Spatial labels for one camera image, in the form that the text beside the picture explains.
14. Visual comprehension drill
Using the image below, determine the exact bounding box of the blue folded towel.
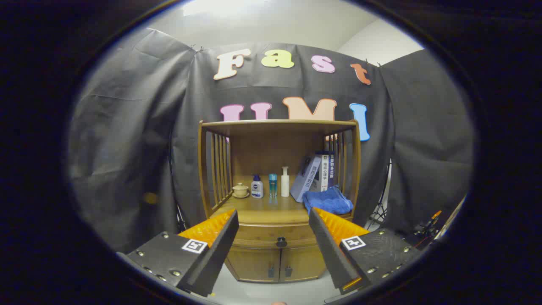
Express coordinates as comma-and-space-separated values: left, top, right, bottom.
302, 186, 354, 215

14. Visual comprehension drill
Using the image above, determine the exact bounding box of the leaning white purple book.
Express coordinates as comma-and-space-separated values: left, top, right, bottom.
290, 156, 322, 203

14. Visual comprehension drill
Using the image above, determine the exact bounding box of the black backdrop cloth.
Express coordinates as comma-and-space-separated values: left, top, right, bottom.
68, 28, 474, 255

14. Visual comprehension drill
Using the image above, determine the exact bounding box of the wooden drawer with black knob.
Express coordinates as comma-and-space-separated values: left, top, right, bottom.
232, 223, 320, 250

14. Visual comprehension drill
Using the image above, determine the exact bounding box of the wooden countertop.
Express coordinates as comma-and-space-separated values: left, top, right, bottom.
212, 195, 354, 225

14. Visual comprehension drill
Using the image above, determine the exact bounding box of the black clamp with orange tip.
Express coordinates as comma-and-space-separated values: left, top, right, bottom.
415, 210, 443, 240

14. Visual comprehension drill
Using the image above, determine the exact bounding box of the wooden cabinet door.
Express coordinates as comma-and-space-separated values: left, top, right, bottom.
224, 247, 281, 283
279, 247, 326, 281

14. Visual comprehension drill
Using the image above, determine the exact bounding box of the wooden cabinet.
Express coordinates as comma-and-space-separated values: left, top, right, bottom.
198, 119, 362, 283

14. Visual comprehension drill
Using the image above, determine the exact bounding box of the black tripod stand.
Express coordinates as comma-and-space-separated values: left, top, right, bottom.
366, 161, 392, 229

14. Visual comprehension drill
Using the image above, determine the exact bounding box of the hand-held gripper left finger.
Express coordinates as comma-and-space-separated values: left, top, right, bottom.
116, 209, 240, 297

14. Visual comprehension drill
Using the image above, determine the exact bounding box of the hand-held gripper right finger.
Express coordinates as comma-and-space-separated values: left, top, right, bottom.
308, 207, 424, 296

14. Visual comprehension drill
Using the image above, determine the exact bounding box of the white spine book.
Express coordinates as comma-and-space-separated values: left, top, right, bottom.
320, 154, 330, 192

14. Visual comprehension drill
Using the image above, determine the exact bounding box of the pale board edge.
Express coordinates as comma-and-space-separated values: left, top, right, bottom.
435, 195, 467, 238

